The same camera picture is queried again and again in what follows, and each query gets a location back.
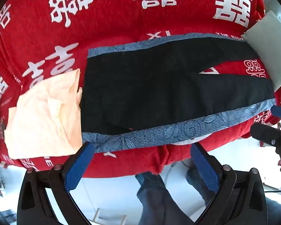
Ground cream folded cloth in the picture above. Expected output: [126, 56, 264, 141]
[4, 69, 83, 159]

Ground black pants with blue trim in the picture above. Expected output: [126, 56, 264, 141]
[81, 34, 276, 153]

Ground person legs in jeans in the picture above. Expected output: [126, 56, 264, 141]
[136, 163, 281, 224]

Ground red blanket with white characters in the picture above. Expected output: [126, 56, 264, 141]
[0, 0, 281, 178]

